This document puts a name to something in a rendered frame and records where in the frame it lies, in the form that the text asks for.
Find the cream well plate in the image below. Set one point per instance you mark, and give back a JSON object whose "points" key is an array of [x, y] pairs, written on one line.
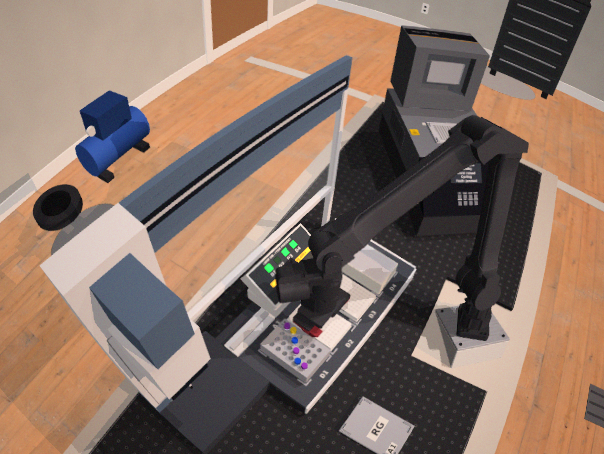
{"points": [[360, 299], [333, 330]]}

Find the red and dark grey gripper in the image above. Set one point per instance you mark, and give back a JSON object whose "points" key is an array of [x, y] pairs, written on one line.
{"points": [[323, 311]]}

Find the black thermal cycler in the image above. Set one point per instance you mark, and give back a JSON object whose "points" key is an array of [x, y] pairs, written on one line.
{"points": [[415, 121]]}

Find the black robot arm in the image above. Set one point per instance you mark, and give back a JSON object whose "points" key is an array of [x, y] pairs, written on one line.
{"points": [[338, 241]]}

